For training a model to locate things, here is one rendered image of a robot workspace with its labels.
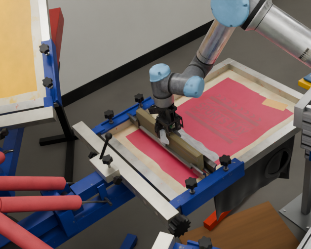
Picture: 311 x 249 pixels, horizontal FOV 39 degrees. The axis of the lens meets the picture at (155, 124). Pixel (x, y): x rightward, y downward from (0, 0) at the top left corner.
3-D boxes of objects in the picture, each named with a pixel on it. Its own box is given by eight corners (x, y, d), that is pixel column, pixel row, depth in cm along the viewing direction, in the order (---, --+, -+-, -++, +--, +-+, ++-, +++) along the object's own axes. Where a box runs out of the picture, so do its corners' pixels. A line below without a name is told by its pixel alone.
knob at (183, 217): (181, 219, 152) (178, 205, 147) (192, 229, 148) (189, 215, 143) (164, 231, 149) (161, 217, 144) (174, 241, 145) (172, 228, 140)
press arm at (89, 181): (111, 172, 173) (108, 162, 170) (119, 180, 169) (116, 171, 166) (72, 195, 166) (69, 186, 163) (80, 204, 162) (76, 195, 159)
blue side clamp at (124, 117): (152, 107, 209) (149, 96, 205) (158, 112, 206) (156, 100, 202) (98, 138, 198) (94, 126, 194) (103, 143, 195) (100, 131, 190)
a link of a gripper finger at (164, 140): (166, 154, 175) (166, 135, 169) (157, 146, 179) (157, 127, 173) (172, 151, 176) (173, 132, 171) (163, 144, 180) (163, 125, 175)
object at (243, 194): (278, 168, 215) (280, 109, 193) (292, 177, 210) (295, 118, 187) (206, 220, 198) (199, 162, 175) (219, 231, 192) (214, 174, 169)
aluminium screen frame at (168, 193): (229, 63, 226) (228, 57, 224) (326, 113, 186) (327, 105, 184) (97, 138, 196) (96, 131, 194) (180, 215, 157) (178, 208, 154)
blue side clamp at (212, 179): (235, 168, 172) (234, 155, 167) (245, 175, 168) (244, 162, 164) (174, 210, 160) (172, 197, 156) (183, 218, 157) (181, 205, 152)
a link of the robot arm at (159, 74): (165, 75, 151) (143, 72, 155) (169, 101, 158) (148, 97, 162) (175, 63, 157) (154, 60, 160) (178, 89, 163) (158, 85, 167)
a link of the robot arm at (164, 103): (148, 93, 164) (166, 84, 167) (150, 103, 167) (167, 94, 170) (160, 102, 159) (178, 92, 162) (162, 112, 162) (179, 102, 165)
